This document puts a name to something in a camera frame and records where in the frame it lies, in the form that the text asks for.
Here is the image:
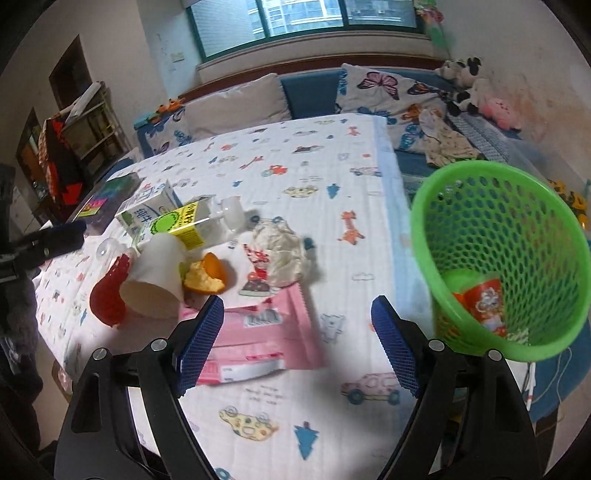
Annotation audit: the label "white paper cup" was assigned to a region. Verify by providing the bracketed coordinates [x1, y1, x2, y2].
[120, 232, 186, 318]

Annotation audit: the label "white printed blanket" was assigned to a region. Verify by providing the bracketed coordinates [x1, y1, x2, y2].
[34, 114, 536, 480]

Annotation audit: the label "pink plastic package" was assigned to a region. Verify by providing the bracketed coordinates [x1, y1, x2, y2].
[178, 284, 326, 386]

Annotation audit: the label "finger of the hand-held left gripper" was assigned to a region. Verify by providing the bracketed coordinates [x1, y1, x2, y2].
[18, 220, 88, 267]

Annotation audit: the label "pink plush toy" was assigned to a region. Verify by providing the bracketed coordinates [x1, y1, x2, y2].
[478, 97, 522, 131]

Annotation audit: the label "green mesh plastic basket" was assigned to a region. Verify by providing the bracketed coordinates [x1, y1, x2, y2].
[410, 161, 591, 361]

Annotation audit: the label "clear plastic storage box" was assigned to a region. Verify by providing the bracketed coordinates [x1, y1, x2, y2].
[505, 136, 591, 222]

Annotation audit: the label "orange peel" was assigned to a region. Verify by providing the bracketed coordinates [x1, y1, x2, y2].
[183, 252, 228, 296]

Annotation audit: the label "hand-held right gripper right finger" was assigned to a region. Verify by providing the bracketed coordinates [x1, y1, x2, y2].
[370, 295, 541, 480]

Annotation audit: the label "red white candy wrapper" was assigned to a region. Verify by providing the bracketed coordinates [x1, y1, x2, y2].
[239, 244, 273, 296]

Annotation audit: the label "wooden shelf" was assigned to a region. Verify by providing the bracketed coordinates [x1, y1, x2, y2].
[60, 82, 134, 178]

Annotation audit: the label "red black cloth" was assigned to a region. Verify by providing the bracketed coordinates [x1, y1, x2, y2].
[39, 115, 86, 208]

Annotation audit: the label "beige patterned child's clothes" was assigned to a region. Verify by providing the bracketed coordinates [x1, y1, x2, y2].
[419, 108, 485, 168]

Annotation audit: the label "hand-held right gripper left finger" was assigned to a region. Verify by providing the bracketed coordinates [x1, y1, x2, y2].
[52, 294, 225, 480]

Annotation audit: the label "white green milk carton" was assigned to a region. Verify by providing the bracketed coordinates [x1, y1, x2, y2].
[115, 181, 183, 241]

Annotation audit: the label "window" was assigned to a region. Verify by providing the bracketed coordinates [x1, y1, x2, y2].
[182, 0, 423, 61]

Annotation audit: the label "clear bottle with yellow label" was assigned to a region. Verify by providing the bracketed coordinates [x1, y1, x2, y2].
[131, 196, 245, 252]

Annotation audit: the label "red snack wrapper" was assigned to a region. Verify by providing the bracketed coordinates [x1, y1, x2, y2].
[455, 277, 509, 340]

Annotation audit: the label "crumpled white tissue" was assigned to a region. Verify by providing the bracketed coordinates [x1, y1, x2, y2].
[252, 222, 314, 284]

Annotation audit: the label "grey striped cloth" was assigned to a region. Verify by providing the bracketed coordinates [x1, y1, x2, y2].
[455, 113, 513, 162]

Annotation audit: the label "black white cow plush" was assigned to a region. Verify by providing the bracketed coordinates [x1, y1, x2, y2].
[434, 56, 483, 88]
[445, 78, 492, 117]

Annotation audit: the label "yellow toy truck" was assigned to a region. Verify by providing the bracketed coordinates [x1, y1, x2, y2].
[549, 179, 589, 215]

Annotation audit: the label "colourful hanging toy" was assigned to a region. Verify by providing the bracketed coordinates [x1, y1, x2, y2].
[413, 0, 451, 49]

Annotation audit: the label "butterfly print blanket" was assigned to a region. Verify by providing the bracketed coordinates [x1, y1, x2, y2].
[335, 63, 458, 153]

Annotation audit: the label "beige pillow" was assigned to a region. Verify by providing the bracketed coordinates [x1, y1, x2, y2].
[182, 73, 293, 141]

